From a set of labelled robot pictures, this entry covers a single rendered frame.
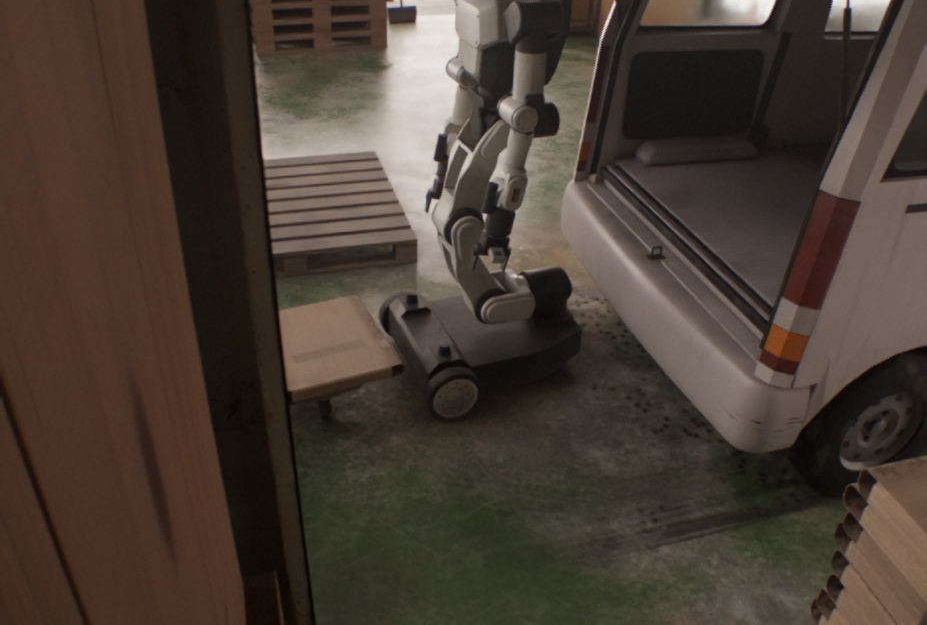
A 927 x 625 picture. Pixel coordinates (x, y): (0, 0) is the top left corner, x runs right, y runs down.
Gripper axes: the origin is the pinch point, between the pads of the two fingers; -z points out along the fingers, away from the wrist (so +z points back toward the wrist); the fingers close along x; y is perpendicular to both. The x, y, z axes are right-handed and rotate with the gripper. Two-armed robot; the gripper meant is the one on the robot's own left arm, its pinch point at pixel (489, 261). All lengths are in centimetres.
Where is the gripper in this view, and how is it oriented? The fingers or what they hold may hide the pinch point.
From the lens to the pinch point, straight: 261.7
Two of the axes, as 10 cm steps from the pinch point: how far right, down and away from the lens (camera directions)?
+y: 3.8, 4.9, -7.8
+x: -9.0, 0.0, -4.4
